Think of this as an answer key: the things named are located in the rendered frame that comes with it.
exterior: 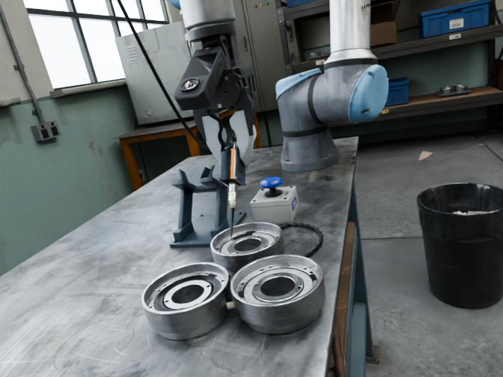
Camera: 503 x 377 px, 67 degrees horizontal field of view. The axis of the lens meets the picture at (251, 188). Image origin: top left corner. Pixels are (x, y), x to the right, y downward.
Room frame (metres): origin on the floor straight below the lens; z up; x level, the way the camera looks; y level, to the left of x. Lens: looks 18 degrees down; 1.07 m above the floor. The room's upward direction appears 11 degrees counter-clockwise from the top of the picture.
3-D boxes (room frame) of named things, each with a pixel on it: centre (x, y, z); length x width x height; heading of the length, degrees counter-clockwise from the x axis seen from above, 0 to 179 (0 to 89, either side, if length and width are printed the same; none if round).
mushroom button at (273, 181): (0.65, -0.04, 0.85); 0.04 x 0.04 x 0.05
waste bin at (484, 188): (1.37, -0.81, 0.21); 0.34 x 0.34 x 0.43
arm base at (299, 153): (0.97, -0.17, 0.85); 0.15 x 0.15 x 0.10
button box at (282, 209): (0.65, -0.04, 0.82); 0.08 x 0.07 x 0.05; 160
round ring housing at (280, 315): (0.38, -0.01, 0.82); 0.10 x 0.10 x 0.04
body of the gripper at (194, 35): (0.62, 0.01, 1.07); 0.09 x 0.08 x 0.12; 159
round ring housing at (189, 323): (0.40, 0.10, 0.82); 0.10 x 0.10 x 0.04
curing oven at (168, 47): (3.07, 0.34, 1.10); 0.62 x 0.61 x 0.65; 160
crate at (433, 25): (3.60, -2.06, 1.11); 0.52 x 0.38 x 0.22; 70
